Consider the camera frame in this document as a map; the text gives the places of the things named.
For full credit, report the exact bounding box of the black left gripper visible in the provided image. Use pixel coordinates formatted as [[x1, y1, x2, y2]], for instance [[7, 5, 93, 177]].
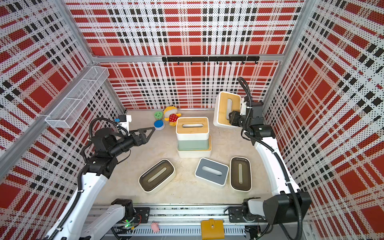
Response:
[[109, 127, 155, 157]]

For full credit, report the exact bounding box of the white bamboo-lid box corner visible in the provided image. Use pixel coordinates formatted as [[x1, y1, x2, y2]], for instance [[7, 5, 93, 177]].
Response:
[[213, 92, 242, 129]]

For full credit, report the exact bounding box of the cream box dark lid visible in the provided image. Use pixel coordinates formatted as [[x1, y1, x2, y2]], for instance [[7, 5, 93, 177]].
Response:
[[138, 159, 176, 195], [230, 157, 253, 193]]

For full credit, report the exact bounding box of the white bamboo-lid tissue box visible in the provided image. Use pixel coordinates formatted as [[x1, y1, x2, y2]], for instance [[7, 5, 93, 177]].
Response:
[[176, 117, 210, 141], [178, 142, 212, 159]]

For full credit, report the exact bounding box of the mint green square tissue box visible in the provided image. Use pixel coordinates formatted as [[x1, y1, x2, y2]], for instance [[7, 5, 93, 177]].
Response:
[[178, 137, 210, 151]]

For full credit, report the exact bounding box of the white box grey lid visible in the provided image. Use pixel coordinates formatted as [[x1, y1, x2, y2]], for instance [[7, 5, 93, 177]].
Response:
[[195, 158, 230, 188]]

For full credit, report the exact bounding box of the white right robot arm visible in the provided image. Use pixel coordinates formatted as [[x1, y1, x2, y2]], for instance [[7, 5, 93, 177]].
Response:
[[229, 101, 312, 240]]

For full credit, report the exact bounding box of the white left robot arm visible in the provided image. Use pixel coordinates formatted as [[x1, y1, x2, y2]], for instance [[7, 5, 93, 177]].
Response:
[[44, 127, 155, 240]]

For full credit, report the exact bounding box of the blue and white round button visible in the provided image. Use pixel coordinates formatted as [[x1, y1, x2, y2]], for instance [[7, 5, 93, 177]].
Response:
[[154, 120, 165, 131]]

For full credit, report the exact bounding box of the green lid air freshener jar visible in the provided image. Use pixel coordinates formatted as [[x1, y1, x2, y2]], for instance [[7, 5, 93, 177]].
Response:
[[154, 111, 164, 121]]

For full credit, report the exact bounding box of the small pink object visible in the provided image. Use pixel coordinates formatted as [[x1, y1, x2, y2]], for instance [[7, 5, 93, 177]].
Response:
[[151, 222, 160, 233]]

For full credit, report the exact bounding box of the yellow leather wallet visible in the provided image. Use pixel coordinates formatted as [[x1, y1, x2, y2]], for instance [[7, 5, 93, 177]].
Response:
[[201, 219, 225, 240]]

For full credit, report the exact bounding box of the black hook rail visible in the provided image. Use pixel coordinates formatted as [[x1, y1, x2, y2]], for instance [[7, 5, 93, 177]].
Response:
[[162, 56, 260, 64]]

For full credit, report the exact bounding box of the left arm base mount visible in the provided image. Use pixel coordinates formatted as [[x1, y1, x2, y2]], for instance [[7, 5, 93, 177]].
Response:
[[120, 207, 151, 226]]

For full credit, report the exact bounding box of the white wire mesh shelf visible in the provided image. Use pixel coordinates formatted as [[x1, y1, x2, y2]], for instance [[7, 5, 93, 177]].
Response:
[[45, 66, 109, 129]]

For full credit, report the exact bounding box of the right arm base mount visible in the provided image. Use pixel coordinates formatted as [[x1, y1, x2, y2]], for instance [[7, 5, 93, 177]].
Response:
[[224, 207, 267, 223]]

